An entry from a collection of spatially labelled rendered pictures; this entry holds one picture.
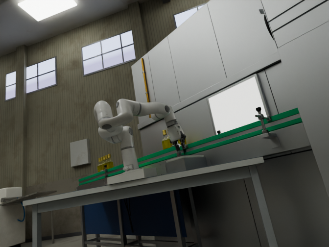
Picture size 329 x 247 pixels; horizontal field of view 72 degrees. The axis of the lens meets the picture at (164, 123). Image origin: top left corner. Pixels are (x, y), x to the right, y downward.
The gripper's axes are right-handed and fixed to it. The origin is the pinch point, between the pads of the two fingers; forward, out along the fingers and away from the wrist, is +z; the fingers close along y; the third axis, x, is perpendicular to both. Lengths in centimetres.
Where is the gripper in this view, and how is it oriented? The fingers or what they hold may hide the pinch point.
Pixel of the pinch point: (180, 147)
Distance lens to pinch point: 150.3
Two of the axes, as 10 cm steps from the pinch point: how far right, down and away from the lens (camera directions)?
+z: 3.4, 9.3, -0.9
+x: -6.7, 1.7, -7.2
